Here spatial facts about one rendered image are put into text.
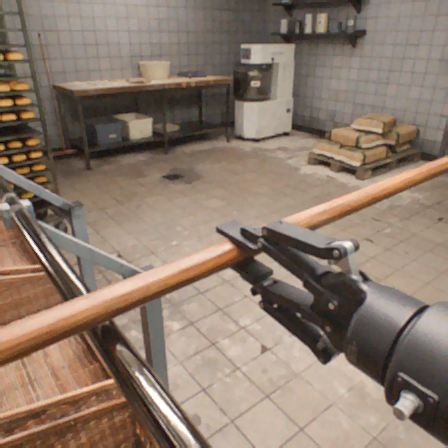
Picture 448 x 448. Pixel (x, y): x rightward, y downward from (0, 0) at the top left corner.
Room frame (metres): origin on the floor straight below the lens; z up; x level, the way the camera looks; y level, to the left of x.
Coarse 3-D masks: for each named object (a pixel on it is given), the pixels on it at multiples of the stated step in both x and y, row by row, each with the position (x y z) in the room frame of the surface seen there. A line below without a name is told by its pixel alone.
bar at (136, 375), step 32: (0, 192) 0.63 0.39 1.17; (32, 192) 1.02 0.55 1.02; (32, 224) 0.50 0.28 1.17; (96, 256) 0.65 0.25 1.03; (64, 288) 0.35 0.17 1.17; (96, 288) 1.09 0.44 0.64; (160, 320) 0.71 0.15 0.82; (96, 352) 0.26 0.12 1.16; (128, 352) 0.25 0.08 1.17; (160, 352) 0.71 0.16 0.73; (128, 384) 0.22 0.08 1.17; (160, 384) 0.22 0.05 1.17; (160, 416) 0.19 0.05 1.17
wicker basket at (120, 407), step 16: (112, 400) 0.55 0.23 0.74; (80, 416) 0.51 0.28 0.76; (96, 416) 0.52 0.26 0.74; (112, 416) 0.54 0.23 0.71; (128, 416) 0.56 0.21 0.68; (32, 432) 0.46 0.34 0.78; (48, 432) 0.47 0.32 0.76; (64, 432) 0.49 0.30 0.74; (80, 432) 0.50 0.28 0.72; (96, 432) 0.52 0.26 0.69; (128, 432) 0.56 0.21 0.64; (144, 432) 0.53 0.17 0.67
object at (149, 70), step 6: (144, 66) 5.31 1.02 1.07; (150, 66) 5.28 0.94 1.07; (156, 66) 5.29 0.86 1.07; (162, 66) 5.33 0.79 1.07; (168, 66) 5.43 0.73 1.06; (144, 72) 5.33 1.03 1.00; (150, 72) 5.30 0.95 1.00; (156, 72) 5.30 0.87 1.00; (162, 72) 5.34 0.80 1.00; (168, 72) 5.45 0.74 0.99; (144, 78) 5.36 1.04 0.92; (150, 78) 5.31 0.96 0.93; (156, 78) 5.31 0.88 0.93; (162, 78) 5.35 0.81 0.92
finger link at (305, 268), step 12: (264, 240) 0.35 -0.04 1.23; (264, 252) 0.35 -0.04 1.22; (276, 252) 0.33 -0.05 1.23; (288, 252) 0.33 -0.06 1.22; (300, 252) 0.33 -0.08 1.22; (288, 264) 0.32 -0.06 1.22; (300, 264) 0.32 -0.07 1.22; (312, 264) 0.32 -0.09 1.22; (300, 276) 0.31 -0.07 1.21; (312, 276) 0.30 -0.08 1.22; (312, 288) 0.29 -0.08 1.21; (324, 288) 0.28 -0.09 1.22; (324, 300) 0.28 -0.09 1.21; (336, 300) 0.27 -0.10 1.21
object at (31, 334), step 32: (352, 192) 0.54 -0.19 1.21; (384, 192) 0.56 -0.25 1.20; (320, 224) 0.46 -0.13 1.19; (192, 256) 0.35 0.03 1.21; (224, 256) 0.36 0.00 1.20; (128, 288) 0.30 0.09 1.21; (160, 288) 0.31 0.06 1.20; (32, 320) 0.25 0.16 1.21; (64, 320) 0.25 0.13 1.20; (96, 320) 0.27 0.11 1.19; (0, 352) 0.22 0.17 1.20; (32, 352) 0.23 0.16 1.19
